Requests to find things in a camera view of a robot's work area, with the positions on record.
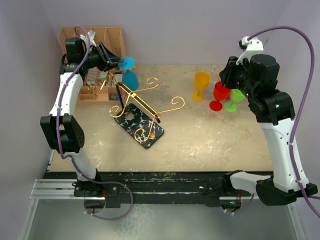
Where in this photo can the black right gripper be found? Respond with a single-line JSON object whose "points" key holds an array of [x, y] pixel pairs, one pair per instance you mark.
{"points": [[227, 74]]}

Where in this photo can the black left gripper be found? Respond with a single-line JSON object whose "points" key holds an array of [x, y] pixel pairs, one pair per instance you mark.
{"points": [[113, 60]]}

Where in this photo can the clear glass wine glass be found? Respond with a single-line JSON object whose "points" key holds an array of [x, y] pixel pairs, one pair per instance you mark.
{"points": [[215, 74]]}

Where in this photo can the green plastic wine glass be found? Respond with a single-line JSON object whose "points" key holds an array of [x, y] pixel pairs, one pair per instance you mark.
{"points": [[236, 96]]}

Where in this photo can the red plastic wine glass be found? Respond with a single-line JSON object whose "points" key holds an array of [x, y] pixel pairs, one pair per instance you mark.
{"points": [[220, 93]]}

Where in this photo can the blue plastic wine glass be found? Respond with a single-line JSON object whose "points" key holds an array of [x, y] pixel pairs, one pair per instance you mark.
{"points": [[129, 78]]}

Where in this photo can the yellow plastic wine glass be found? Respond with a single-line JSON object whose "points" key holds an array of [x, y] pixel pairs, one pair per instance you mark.
{"points": [[201, 82]]}

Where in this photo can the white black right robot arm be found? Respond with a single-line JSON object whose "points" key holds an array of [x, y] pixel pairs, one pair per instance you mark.
{"points": [[274, 110]]}

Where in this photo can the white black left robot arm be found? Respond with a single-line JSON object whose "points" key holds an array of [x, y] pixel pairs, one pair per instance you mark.
{"points": [[60, 127]]}

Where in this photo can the black marbled rack base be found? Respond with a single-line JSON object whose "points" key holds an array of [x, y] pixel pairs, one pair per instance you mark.
{"points": [[139, 126]]}

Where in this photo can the tan plastic file organizer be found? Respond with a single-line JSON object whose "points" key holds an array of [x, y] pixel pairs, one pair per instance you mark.
{"points": [[99, 86]]}

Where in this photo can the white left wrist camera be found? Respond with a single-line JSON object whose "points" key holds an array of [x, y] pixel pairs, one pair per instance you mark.
{"points": [[89, 36]]}

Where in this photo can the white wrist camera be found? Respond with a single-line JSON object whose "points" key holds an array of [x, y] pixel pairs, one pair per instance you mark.
{"points": [[250, 47], [89, 36]]}

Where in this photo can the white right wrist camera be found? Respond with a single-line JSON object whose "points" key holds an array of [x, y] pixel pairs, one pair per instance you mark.
{"points": [[250, 47]]}

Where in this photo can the gold wire wine glass rack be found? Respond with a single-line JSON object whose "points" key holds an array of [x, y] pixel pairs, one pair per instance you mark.
{"points": [[125, 93]]}

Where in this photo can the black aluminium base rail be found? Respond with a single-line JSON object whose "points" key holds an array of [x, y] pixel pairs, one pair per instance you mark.
{"points": [[140, 187]]}

